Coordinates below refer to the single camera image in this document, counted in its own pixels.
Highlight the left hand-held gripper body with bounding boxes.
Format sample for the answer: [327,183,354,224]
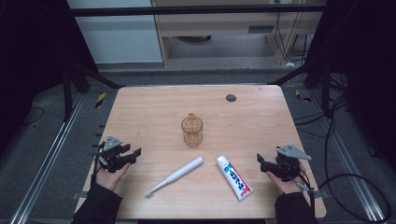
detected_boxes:
[97,135,132,174]

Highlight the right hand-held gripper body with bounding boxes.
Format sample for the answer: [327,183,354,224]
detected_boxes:
[274,144,313,183]

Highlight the white toothpaste tube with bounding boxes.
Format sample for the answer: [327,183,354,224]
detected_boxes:
[216,155,255,203]

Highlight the white electric toothbrush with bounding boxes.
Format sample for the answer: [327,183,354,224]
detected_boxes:
[144,156,205,198]

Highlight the amber transparent cup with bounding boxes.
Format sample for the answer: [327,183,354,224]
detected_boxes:
[180,113,205,148]

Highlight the person's right hand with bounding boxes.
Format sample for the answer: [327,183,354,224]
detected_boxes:
[265,161,308,197]

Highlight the person's left hand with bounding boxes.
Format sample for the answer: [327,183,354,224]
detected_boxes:
[94,162,132,191]

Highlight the yellow black floor tape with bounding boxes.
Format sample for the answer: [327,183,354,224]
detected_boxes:
[294,89,312,104]
[94,91,107,109]

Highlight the white cabinet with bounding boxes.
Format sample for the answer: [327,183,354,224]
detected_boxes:
[66,0,163,65]

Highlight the black curtain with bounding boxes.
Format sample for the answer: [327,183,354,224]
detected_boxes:
[0,0,98,153]
[306,0,396,174]

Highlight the light wooden desk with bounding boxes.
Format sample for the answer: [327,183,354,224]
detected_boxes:
[151,0,328,68]

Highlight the left hand-held gripper cable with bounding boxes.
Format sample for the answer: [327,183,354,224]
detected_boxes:
[91,151,105,189]

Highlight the hand-held gripper cable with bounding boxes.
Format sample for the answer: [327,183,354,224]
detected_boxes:
[291,169,316,218]
[91,151,105,189]

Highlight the right hand-held gripper cable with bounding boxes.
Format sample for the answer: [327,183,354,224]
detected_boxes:
[291,169,316,218]

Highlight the black looped floor cable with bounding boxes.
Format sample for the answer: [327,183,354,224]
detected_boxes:
[317,92,392,224]

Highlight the grey metal table bracket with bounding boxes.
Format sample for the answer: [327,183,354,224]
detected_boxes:
[312,189,330,200]
[71,190,89,201]

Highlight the black floor cable bundle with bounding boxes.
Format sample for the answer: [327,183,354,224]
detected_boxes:
[293,74,351,139]

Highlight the aluminium floor rail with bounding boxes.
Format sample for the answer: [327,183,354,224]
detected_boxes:
[9,92,86,224]
[306,90,389,224]

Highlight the black frame stand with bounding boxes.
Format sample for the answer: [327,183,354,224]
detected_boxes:
[267,60,333,119]
[61,58,125,123]

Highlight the thin black floor cable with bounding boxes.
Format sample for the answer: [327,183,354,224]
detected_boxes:
[18,106,46,129]

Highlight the black hanging desk cables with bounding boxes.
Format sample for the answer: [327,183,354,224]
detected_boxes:
[274,11,310,63]

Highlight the black horizontal frame bar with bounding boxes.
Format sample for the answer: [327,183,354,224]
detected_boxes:
[69,4,327,18]

